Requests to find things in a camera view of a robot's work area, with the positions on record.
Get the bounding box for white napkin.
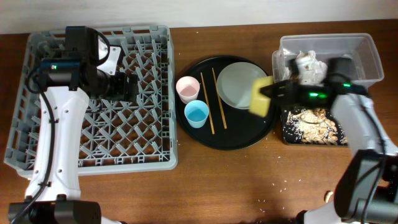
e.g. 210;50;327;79
284;50;328;85

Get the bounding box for grey plate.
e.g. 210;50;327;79
216;62;267;110

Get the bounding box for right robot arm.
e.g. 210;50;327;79
249;57;397;224

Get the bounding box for clear plastic bin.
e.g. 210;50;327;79
272;33;384;88

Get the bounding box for wooden chopstick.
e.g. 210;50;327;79
211;67;228;129
200;72;215;135

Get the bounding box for right wooden chopstick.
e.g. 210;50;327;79
211;67;228;129

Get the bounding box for fallen food piece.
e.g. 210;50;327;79
324;190;334;203

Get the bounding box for pink cup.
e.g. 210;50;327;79
176;76;200;104

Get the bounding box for blue cup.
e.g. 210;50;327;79
184;100;210;129

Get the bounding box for round black tray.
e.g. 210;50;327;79
175;55;280;151

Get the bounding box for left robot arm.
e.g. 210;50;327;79
8;26;139;223

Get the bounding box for left wooden chopstick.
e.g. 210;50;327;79
200;72;215;135

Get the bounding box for yellow bowl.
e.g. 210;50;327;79
249;76;274;118

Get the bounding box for black rectangular tray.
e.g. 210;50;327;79
280;105;351;147

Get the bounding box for food scraps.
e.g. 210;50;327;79
285;108;348;146

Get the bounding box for grey dishwasher rack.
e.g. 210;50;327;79
4;25;178;179

